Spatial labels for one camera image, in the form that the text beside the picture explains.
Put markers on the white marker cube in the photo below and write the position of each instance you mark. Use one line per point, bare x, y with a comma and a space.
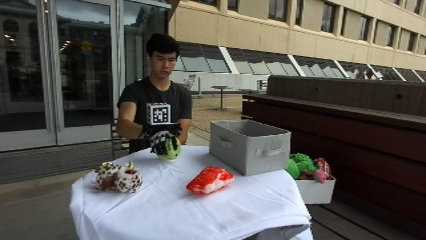
158, 113

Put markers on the grey fabric storage box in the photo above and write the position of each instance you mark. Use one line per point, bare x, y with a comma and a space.
247, 150

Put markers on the dark wooden bench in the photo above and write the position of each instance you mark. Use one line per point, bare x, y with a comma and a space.
354, 133

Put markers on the the person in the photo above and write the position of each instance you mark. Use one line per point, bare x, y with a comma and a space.
153, 95

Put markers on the pink red plush toy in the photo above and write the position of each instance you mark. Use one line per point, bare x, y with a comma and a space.
322, 169

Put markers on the green knobbly plush toy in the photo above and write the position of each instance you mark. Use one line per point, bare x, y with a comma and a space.
299, 164

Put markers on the white open box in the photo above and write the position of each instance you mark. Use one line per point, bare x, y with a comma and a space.
315, 190

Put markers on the yellow round door sign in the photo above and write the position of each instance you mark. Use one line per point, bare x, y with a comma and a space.
86, 46

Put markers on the white tablecloth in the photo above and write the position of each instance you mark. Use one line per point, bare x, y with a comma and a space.
177, 206

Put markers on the red white plush toy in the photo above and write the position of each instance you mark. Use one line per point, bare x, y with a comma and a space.
209, 180

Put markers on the round pedestal table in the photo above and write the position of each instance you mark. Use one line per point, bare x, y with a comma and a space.
221, 96

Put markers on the glass door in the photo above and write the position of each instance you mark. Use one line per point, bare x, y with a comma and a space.
66, 73

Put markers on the spotted brown white plush toy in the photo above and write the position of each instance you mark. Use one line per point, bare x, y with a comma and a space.
118, 178

